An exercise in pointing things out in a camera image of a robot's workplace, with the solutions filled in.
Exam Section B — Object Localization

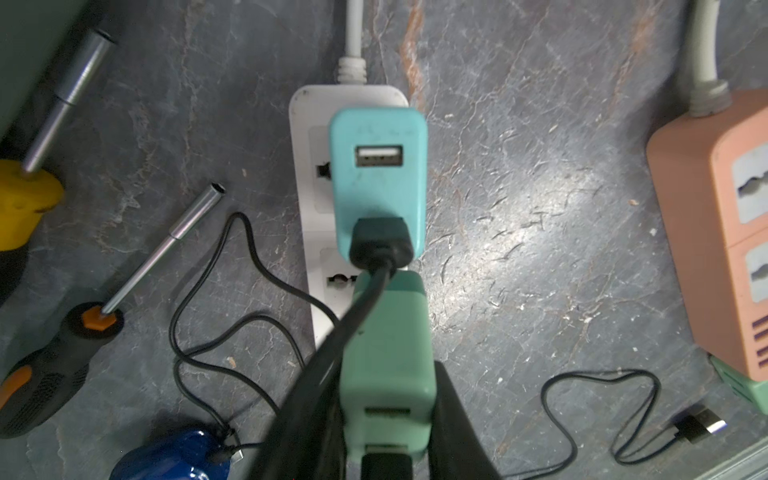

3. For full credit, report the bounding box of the orange power strip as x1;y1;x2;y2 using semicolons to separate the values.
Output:
646;89;767;381

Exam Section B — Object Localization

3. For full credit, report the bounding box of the blue shaver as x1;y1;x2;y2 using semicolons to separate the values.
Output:
109;428;231;480

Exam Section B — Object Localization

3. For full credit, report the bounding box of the white power strip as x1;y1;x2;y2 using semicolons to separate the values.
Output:
289;85;408;317

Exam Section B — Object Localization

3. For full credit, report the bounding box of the black USB cable front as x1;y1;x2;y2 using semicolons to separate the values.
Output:
503;368;728;480

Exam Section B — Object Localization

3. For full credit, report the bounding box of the green translucent storage box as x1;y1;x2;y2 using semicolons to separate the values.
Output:
1;0;86;133

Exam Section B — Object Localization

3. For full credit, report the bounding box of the green adapter front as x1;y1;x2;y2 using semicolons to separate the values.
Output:
708;355;768;415

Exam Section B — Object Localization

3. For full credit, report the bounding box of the teal USB charger adapter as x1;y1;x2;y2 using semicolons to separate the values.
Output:
329;107;428;268

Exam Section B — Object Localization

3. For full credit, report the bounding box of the black usb cable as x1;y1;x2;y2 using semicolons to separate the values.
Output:
503;368;728;480
167;212;415;463
359;443;415;480

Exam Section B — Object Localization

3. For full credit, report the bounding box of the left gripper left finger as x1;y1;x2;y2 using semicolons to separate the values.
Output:
245;359;344;480

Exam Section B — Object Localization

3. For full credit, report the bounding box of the green adapter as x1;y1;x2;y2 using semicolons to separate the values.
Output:
708;355;768;415
339;270;437;463

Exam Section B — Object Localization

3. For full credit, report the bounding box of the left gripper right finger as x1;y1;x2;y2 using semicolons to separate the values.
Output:
428;361;501;480

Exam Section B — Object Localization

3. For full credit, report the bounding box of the yellow black screwdriver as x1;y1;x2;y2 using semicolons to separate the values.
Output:
1;29;114;302

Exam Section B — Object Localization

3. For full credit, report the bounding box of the orange black screwdriver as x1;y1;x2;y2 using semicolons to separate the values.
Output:
1;183;226;439

